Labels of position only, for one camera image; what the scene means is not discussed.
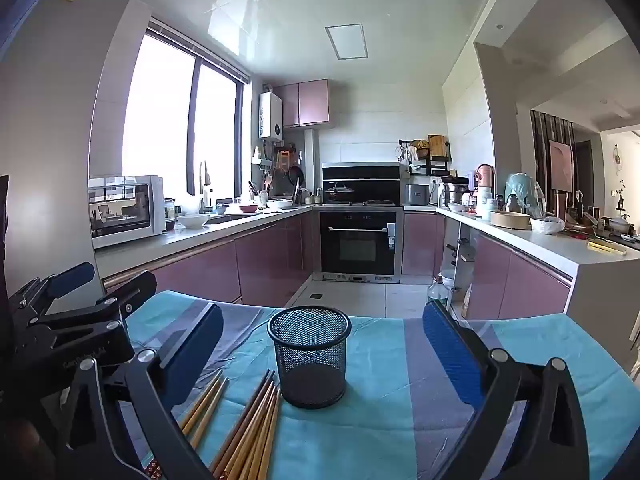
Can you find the teal and grey tablecloth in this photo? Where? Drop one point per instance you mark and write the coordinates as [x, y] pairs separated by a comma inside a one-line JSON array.
[[380, 435]]

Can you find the wooden cutting board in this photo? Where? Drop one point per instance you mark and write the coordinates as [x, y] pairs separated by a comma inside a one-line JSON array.
[[437, 145]]

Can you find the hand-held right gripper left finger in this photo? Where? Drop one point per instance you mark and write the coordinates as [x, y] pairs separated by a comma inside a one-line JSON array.
[[195, 355]]

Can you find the pink base cabinets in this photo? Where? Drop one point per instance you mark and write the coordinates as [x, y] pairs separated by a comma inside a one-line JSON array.
[[520, 285], [260, 260]]

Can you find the grey rice cooker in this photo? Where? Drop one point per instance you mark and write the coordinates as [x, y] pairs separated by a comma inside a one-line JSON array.
[[419, 195]]

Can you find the oil bottle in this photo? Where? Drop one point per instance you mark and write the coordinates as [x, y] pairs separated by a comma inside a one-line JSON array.
[[436, 292]]

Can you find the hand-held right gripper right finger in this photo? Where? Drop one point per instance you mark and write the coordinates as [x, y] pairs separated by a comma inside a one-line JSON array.
[[450, 355]]

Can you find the round wooden steamer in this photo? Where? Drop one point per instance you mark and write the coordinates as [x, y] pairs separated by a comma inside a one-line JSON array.
[[510, 219]]

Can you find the bundle of wooden chopsticks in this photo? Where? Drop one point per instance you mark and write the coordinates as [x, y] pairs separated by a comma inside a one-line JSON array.
[[252, 425]]

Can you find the ceiling light panel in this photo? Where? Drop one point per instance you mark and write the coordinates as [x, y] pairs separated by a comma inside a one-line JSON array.
[[346, 41]]

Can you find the pink kettle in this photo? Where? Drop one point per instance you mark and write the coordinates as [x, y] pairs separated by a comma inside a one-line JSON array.
[[485, 180]]

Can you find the striped wall panel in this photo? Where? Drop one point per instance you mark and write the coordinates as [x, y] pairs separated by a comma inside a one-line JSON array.
[[540, 160]]

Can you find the glass jar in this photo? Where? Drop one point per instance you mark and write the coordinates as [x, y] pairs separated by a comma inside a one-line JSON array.
[[170, 208]]

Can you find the pink wall cabinet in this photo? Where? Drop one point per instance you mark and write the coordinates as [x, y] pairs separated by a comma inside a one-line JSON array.
[[305, 102]]

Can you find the bowl in plastic bag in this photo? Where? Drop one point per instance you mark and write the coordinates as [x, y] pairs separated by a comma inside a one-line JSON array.
[[547, 225]]

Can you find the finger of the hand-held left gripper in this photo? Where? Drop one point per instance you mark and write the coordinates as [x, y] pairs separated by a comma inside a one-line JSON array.
[[135, 292], [75, 275]]

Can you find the steel faucet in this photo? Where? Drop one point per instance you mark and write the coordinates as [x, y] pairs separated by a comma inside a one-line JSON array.
[[205, 185]]

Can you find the white microwave oven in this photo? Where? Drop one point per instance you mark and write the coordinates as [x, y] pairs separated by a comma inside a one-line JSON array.
[[125, 210]]

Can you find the large white bowl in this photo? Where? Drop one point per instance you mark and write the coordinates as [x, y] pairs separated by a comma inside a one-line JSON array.
[[193, 221]]

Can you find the kitchen window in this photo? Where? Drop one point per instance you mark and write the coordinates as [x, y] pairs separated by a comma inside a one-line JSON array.
[[160, 110]]

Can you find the black wall rack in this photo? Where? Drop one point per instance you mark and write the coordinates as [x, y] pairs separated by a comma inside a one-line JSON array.
[[425, 165]]

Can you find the black mesh holder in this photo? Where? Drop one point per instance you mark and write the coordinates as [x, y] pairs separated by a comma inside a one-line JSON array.
[[310, 360]]

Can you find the pink painting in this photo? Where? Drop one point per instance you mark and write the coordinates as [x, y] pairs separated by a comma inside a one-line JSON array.
[[561, 165]]

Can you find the steel pot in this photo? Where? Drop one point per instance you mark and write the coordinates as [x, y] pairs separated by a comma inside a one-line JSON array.
[[454, 195]]

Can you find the yellow box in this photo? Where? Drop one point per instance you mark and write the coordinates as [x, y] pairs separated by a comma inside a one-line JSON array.
[[607, 247]]

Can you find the hanging frying pan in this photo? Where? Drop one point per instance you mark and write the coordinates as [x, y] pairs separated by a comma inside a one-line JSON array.
[[295, 175]]

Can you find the small white bowl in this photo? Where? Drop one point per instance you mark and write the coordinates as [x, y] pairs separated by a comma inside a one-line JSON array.
[[280, 204]]

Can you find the pink bowl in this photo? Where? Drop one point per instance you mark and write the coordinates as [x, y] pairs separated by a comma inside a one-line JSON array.
[[248, 208]]

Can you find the white water heater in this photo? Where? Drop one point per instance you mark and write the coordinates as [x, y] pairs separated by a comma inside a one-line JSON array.
[[270, 116]]

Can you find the black range hood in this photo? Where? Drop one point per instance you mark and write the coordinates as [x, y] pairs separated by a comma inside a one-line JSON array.
[[375, 175]]

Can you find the pot with glass lid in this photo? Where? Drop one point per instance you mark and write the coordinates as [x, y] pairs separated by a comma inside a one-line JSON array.
[[339, 191]]

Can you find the black built-in oven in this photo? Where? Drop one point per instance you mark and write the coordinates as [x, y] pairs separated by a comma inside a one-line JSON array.
[[357, 245]]

